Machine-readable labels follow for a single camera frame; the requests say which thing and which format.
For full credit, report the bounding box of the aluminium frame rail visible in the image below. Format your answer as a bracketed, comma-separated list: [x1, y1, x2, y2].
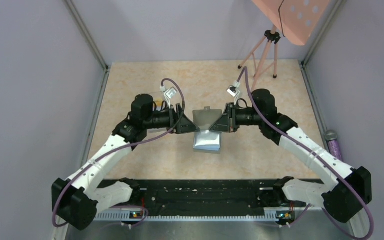
[59, 187, 362, 223]

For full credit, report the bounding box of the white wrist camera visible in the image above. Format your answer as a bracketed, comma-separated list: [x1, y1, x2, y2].
[160, 86, 178, 102]
[226, 81, 241, 98]

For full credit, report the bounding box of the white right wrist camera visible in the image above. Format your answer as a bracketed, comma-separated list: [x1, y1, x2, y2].
[226, 81, 241, 98]

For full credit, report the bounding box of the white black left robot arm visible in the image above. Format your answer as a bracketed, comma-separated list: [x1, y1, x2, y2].
[51, 94, 200, 230]

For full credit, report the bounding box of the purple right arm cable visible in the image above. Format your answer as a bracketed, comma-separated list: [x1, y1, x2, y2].
[236, 66, 376, 240]

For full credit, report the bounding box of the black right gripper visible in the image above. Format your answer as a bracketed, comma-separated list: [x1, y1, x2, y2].
[210, 102, 264, 133]

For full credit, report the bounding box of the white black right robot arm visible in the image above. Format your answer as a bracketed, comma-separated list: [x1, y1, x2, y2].
[209, 89, 372, 223]

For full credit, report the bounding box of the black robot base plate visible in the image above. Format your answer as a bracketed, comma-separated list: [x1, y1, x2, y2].
[108, 179, 307, 219]

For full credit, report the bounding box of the pink tripod stand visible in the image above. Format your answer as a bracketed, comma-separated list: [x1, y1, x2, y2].
[237, 25, 281, 90]

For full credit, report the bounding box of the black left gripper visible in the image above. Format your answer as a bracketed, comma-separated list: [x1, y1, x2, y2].
[144, 103, 200, 134]

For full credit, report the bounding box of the clear plastic card box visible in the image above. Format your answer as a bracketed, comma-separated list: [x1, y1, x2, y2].
[148, 91, 168, 112]

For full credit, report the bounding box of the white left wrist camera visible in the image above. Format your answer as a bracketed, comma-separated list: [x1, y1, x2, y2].
[160, 86, 178, 102]

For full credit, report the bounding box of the purple glitter bottle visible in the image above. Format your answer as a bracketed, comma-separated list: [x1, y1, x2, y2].
[324, 130, 343, 161]

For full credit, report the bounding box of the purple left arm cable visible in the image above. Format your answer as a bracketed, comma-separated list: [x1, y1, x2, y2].
[52, 78, 186, 229]

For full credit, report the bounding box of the pink perforated panel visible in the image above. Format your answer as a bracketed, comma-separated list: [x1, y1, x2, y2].
[252, 0, 330, 46]

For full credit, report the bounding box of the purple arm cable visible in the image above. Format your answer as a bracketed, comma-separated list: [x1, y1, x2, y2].
[52, 78, 186, 229]
[236, 66, 376, 240]

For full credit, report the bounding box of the grey card holder wallet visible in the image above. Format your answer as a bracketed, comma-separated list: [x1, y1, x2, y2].
[192, 106, 223, 154]

